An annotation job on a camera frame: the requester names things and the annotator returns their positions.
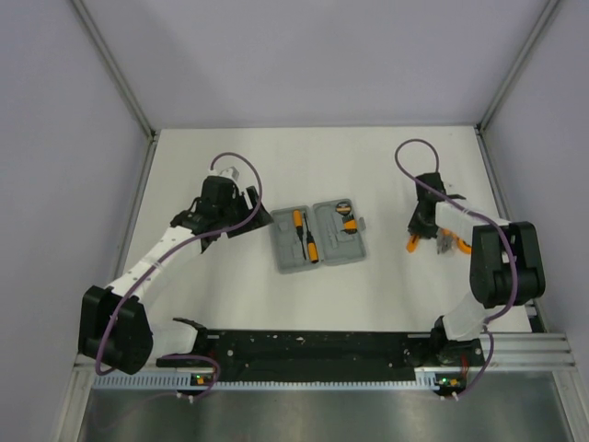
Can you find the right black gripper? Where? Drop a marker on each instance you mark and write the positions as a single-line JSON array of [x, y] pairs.
[[415, 228]]

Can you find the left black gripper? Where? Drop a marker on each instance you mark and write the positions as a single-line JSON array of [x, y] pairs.
[[259, 219]]

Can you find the orange pliers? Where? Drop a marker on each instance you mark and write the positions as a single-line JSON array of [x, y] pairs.
[[445, 240]]

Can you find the orange utility knife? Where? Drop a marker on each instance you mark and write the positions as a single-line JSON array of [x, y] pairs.
[[413, 243]]

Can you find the orange black screwdriver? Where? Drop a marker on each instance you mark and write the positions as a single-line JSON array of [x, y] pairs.
[[312, 251], [298, 224]]

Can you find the grey plastic tool case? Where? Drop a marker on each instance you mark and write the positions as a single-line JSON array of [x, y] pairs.
[[335, 247]]

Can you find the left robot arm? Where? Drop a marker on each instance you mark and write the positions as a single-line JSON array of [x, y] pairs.
[[115, 329]]

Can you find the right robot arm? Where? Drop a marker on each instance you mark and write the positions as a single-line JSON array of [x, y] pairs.
[[505, 268]]

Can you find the orange tape measure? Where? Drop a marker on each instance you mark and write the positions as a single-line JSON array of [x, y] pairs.
[[463, 246]]

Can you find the black round tape roll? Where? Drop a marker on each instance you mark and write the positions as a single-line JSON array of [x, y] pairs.
[[343, 208]]

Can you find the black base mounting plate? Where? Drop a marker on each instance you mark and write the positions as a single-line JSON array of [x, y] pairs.
[[340, 370]]

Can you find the white slotted cable duct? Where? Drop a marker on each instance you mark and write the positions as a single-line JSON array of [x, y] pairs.
[[186, 381]]

